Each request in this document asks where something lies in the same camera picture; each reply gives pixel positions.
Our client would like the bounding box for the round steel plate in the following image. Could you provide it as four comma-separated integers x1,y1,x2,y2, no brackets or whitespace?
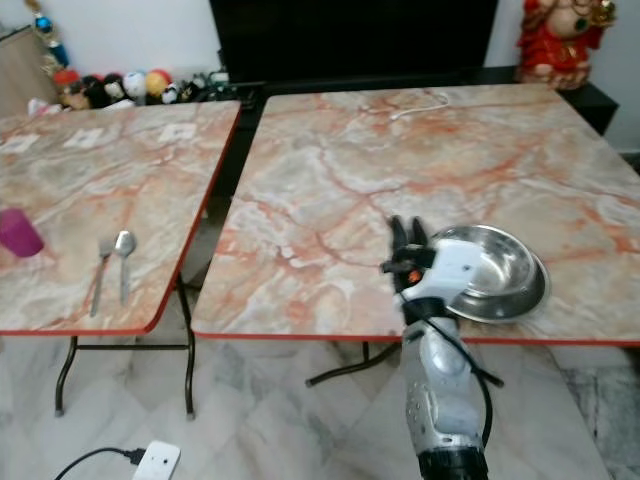
428,223,552,324

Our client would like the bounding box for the marble pattern folding table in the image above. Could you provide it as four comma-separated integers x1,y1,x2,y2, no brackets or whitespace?
189,81,640,391

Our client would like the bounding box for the purple plastic cup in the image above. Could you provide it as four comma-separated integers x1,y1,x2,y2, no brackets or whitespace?
0,206,46,259

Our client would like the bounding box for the black television screen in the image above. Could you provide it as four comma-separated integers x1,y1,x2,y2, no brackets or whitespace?
208,0,501,84

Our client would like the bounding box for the white paper label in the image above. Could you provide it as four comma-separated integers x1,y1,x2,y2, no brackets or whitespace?
0,134,37,155

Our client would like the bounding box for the low black television stand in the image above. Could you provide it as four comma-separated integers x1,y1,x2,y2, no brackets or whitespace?
218,64,621,137

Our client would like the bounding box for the red and gold figurine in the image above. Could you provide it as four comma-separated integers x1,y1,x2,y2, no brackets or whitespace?
515,0,621,91

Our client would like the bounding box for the beige wooden cabinet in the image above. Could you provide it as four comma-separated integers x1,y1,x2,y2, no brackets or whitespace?
0,26,63,119

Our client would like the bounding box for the steel spoon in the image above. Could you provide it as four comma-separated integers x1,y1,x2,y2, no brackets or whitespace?
113,229,138,307

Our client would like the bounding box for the marble pattern table with labels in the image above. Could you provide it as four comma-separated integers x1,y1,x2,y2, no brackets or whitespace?
0,98,244,421

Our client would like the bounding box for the yellow and orange toy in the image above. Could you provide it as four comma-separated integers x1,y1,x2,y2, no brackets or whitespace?
146,67,174,100

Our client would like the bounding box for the red capped small toy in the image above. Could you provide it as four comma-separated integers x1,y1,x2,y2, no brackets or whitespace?
54,68,85,111

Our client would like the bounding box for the white and blue toy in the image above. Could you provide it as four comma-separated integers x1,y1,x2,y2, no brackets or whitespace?
124,69,150,103

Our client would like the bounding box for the colourful hanging ornament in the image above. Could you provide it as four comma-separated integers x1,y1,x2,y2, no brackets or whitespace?
27,0,72,71

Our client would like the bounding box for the black plush toy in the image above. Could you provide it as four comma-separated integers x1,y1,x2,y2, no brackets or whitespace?
82,74,127,110

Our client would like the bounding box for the white power adapter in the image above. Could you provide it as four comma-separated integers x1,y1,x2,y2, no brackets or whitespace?
131,439,183,480

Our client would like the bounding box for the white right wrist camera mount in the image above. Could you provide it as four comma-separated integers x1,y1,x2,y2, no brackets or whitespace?
402,240,487,323

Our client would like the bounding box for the thin white cable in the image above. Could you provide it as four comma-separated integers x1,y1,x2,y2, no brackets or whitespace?
392,90,453,120

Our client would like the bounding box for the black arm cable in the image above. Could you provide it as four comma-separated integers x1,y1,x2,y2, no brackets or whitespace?
430,312,507,448

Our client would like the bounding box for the black floor power cable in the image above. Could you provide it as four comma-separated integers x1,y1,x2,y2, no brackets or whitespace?
54,446,148,480

